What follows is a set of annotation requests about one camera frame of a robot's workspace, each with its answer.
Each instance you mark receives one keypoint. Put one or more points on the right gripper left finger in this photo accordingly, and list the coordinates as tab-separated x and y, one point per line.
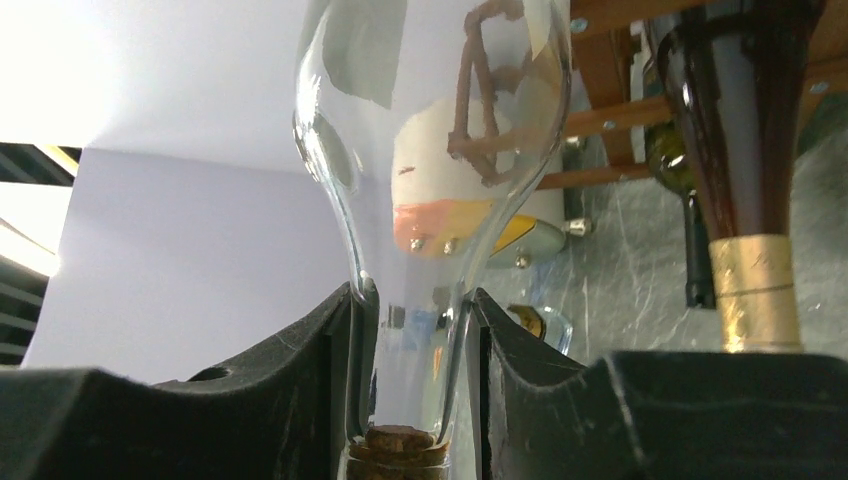
278	410

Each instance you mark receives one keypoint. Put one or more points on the clear round glass bottle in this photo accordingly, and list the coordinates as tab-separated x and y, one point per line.
364	68

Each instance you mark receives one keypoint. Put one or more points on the dark bottle black neck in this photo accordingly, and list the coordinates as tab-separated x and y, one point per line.
666	158

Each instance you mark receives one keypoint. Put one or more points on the clear square bottle black cap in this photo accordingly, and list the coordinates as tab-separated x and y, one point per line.
545	323

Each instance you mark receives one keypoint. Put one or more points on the brown bottle gold foil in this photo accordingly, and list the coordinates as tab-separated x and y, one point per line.
733	73

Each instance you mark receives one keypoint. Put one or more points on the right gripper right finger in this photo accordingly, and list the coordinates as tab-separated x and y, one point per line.
650	414

